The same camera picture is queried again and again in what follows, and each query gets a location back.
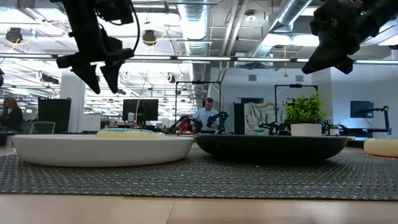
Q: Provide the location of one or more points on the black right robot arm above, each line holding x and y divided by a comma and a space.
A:
385, 12

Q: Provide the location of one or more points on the small white plant pot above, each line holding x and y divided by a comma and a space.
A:
334, 132

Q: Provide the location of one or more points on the white round plate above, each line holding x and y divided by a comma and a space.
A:
102, 151

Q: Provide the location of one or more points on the pale draped cloth cover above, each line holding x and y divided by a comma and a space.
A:
261, 116

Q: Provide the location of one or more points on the silver ribbed ventilation duct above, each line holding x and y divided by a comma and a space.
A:
289, 12
196, 28

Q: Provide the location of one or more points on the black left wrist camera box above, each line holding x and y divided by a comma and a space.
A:
115, 11

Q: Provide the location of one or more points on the black background robot arm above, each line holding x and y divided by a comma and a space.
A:
273, 127
219, 119
186, 123

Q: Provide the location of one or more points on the dark grey round plate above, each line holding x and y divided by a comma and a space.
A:
270, 151

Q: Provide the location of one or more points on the pale yellow round object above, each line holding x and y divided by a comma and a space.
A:
384, 147

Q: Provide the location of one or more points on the green plant in white pot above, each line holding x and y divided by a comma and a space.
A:
306, 118

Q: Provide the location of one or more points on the white pillar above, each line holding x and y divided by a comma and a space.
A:
72, 109

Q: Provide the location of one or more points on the person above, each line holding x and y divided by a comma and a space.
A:
206, 116
12, 118

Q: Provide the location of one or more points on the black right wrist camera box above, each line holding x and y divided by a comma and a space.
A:
325, 20

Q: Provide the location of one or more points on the grey office chair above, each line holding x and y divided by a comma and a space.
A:
42, 128

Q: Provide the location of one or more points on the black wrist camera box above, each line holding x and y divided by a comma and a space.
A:
325, 20
115, 11

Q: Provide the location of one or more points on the teal frosted large donut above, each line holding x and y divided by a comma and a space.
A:
124, 134

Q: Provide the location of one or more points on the grey woven placemat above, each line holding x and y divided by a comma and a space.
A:
199, 180

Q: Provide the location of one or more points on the black metal station frame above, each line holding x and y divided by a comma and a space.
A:
275, 102
176, 99

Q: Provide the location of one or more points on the dark wall screen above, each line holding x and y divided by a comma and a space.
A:
361, 109

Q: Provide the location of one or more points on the long ceiling light strip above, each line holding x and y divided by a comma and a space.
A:
202, 58

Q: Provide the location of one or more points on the black computer monitor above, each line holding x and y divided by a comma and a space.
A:
140, 109

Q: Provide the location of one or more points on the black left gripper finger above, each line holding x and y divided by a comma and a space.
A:
88, 76
112, 76

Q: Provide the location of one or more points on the black tall cabinet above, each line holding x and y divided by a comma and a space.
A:
54, 115

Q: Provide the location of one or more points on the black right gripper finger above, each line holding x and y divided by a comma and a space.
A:
346, 64
326, 53

